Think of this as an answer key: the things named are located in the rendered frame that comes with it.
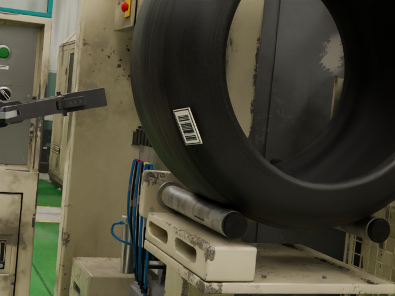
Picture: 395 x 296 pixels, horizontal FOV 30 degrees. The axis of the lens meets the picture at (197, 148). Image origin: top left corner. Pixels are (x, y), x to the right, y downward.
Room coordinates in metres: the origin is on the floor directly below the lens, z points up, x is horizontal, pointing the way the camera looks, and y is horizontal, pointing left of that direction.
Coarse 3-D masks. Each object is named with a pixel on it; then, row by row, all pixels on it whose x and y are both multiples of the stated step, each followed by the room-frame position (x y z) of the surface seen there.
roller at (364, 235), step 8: (368, 216) 1.32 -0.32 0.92; (352, 224) 1.34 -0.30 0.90; (360, 224) 1.32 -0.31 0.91; (368, 224) 1.30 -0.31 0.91; (376, 224) 1.29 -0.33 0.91; (384, 224) 1.30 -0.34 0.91; (352, 232) 1.35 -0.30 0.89; (360, 232) 1.32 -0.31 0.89; (368, 232) 1.30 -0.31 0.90; (376, 232) 1.30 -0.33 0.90; (384, 232) 1.30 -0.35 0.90; (376, 240) 1.30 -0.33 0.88; (384, 240) 1.31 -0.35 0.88
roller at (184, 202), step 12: (168, 192) 1.48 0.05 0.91; (180, 192) 1.43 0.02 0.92; (168, 204) 1.47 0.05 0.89; (180, 204) 1.39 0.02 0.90; (192, 204) 1.34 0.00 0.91; (204, 204) 1.30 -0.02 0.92; (216, 204) 1.28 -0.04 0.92; (192, 216) 1.34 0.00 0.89; (204, 216) 1.27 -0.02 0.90; (216, 216) 1.23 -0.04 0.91; (228, 216) 1.20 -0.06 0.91; (240, 216) 1.20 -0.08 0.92; (216, 228) 1.23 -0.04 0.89; (228, 228) 1.20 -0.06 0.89; (240, 228) 1.20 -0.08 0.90
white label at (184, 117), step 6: (186, 108) 1.14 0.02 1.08; (174, 114) 1.16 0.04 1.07; (180, 114) 1.15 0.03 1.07; (186, 114) 1.14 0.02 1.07; (180, 120) 1.16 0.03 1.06; (186, 120) 1.15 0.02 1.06; (192, 120) 1.14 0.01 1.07; (180, 126) 1.16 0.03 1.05; (186, 126) 1.15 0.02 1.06; (192, 126) 1.14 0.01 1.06; (186, 132) 1.16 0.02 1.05; (192, 132) 1.15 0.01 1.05; (198, 132) 1.14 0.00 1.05; (186, 138) 1.16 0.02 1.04; (192, 138) 1.15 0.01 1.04; (198, 138) 1.14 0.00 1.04; (186, 144) 1.17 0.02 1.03
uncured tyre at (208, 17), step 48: (144, 0) 1.34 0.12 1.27; (192, 0) 1.15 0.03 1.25; (240, 0) 1.15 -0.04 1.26; (336, 0) 1.53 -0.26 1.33; (384, 0) 1.50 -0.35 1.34; (144, 48) 1.25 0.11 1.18; (192, 48) 1.14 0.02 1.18; (384, 48) 1.54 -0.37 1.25; (144, 96) 1.27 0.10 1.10; (192, 96) 1.15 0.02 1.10; (384, 96) 1.54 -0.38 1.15; (192, 144) 1.17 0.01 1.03; (240, 144) 1.17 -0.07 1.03; (336, 144) 1.54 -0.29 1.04; (384, 144) 1.48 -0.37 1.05; (240, 192) 1.19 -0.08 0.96; (288, 192) 1.20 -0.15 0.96; (336, 192) 1.23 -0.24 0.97; (384, 192) 1.27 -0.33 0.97
